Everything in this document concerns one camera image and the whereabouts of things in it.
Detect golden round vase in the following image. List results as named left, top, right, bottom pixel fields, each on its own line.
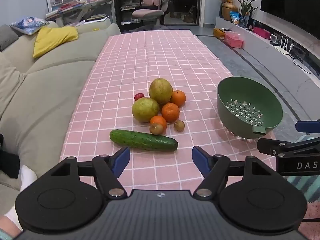
left=221, top=2, right=239, bottom=22

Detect yellow-green pear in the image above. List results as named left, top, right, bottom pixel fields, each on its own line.
left=132, top=97, right=160, bottom=123
left=149, top=78, right=173, bottom=105

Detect blue snack bag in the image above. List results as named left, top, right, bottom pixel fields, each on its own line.
left=229, top=11, right=240, bottom=25

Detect magenta box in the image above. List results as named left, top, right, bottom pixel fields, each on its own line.
left=253, top=27, right=271, bottom=40

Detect blue printed pillow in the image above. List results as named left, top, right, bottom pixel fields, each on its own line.
left=9, top=16, right=49, bottom=35

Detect white router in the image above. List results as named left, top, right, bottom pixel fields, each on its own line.
left=277, top=36, right=294, bottom=55

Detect dark flat books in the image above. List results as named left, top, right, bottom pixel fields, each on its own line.
left=75, top=13, right=110, bottom=27

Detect person's white sock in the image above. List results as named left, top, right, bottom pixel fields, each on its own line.
left=4, top=165, right=38, bottom=232

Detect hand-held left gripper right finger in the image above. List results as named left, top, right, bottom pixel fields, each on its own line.
left=192, top=146, right=270, bottom=198

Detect yellow pillow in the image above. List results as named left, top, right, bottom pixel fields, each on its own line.
left=33, top=26, right=79, bottom=58

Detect person's fluffy clothed leg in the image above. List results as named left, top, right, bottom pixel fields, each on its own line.
left=301, top=202, right=320, bottom=240

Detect green cucumber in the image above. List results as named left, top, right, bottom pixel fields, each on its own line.
left=109, top=129, right=179, bottom=152

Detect green potted plant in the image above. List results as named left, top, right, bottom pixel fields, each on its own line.
left=236, top=0, right=261, bottom=28

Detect stack of books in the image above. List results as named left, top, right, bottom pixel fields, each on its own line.
left=45, top=1, right=88, bottom=18

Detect beige sofa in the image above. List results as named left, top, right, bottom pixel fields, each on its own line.
left=0, top=21, right=122, bottom=220

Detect grey television stand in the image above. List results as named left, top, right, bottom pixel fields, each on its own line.
left=215, top=16, right=320, bottom=80

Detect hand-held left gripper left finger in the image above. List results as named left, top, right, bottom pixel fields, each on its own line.
left=51, top=147, right=131, bottom=198

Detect orange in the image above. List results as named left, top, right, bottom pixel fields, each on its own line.
left=171, top=90, right=187, bottom=107
left=150, top=115, right=167, bottom=132
left=161, top=102, right=180, bottom=123

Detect grey sofa cushion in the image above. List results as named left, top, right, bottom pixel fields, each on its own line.
left=0, top=24, right=20, bottom=52

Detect black shelf unit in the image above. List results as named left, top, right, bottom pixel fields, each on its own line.
left=112, top=0, right=146, bottom=33

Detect grey study desk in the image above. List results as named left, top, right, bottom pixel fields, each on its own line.
left=45, top=0, right=114, bottom=28

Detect beige cushion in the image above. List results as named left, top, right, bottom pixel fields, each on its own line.
left=0, top=51, right=27, bottom=120

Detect pink checked tablecloth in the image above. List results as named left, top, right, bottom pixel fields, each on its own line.
left=59, top=29, right=279, bottom=191

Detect black television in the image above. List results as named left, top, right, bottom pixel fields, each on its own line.
left=260, top=0, right=320, bottom=40

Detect green colander bowl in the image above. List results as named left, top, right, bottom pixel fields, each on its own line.
left=217, top=76, right=283, bottom=140

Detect orange box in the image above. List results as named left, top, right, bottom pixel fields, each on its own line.
left=213, top=27, right=232, bottom=40

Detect dark cloth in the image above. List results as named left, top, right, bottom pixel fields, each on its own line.
left=0, top=134, right=20, bottom=179

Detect pink desk chair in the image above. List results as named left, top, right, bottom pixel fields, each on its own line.
left=132, top=0, right=170, bottom=29

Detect teal striped cloth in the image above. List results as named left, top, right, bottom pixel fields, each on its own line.
left=285, top=135, right=320, bottom=203

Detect pink storage box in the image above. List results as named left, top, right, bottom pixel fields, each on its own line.
left=224, top=32, right=244, bottom=48

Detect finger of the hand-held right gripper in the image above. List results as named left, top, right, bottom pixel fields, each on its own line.
left=295, top=120, right=320, bottom=132
left=257, top=137, right=320, bottom=157

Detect black cables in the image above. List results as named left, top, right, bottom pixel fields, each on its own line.
left=291, top=45, right=316, bottom=73

